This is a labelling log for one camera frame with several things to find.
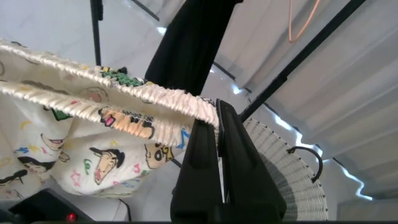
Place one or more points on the white laundry basket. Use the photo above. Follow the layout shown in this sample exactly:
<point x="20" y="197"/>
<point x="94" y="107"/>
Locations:
<point x="295" y="180"/>

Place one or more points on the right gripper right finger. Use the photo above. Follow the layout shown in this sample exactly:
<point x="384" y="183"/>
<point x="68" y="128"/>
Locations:
<point x="248" y="177"/>

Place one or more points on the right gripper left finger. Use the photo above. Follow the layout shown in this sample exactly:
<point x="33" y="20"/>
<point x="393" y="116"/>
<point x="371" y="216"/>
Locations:
<point x="199" y="174"/>

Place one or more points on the black garment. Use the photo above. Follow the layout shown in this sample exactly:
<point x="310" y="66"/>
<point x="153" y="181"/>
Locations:
<point x="189" y="46"/>

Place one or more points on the pink clothes hanger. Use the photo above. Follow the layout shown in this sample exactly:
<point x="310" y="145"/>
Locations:
<point x="303" y="29"/>

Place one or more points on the black clothes rack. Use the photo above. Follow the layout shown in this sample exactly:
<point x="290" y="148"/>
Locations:
<point x="295" y="63"/>

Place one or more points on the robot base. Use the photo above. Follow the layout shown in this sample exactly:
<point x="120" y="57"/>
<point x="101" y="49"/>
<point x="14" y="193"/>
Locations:
<point x="40" y="207"/>

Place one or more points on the cream printed garment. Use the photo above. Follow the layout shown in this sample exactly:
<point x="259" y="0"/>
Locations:
<point x="77" y="140"/>

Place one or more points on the white curtain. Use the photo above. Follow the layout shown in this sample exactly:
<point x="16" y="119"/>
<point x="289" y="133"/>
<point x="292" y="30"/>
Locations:
<point x="342" y="87"/>

